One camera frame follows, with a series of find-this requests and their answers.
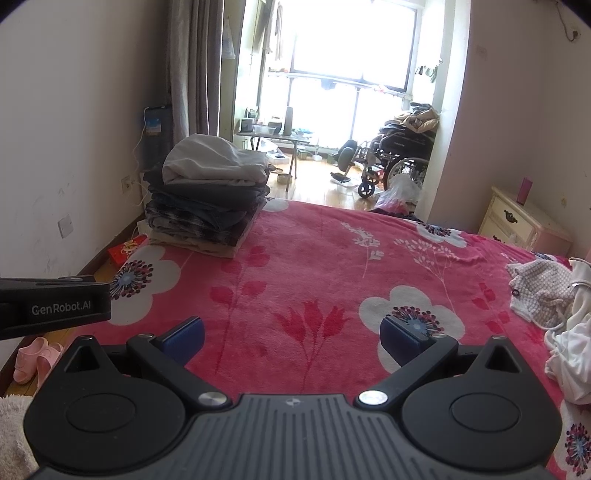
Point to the dark box with blue label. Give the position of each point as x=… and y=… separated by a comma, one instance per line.
x=157, y=134

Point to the black wheelchair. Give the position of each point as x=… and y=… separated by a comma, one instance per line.
x=401, y=147

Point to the window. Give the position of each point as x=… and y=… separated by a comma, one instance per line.
x=351, y=41

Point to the person's fluffy white robe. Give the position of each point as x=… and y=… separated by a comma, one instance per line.
x=11, y=429

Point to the folding table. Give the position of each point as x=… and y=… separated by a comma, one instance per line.
x=277, y=135

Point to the white plastic bag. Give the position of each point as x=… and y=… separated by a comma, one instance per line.
x=401, y=189

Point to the pink cup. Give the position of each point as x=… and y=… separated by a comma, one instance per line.
x=524, y=191

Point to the grey curtain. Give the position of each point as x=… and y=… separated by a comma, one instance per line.
x=194, y=69

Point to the pink white knitted cardigan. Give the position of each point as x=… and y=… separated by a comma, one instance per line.
x=540, y=286

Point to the hanging pale garment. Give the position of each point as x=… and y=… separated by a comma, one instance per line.
x=270, y=27

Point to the white wall socket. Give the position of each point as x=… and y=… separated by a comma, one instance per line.
x=65, y=227

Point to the pink floral blanket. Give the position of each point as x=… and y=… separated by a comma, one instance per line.
x=300, y=258

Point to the white shirt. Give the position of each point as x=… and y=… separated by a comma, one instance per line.
x=207, y=159

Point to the white hanging bag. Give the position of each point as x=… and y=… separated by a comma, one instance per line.
x=230, y=39

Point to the wall socket with charger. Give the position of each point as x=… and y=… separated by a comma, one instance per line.
x=128, y=184

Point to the cream hooded garment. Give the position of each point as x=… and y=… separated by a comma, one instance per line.
x=582, y=286

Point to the black leg rest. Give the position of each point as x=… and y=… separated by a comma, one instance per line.
x=347, y=154

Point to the pink slipper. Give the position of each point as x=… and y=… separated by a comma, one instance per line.
x=27, y=357
x=51, y=362

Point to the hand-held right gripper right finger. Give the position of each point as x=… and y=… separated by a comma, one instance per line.
x=397, y=341

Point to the red box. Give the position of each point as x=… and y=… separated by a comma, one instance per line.
x=124, y=249

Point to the beige padded coat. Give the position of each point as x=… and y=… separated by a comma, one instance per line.
x=422, y=122

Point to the cream nightstand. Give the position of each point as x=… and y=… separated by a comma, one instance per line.
x=508, y=217

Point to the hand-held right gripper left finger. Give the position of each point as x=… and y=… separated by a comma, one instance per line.
x=187, y=339

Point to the stack of folded clothes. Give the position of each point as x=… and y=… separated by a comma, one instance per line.
x=203, y=212

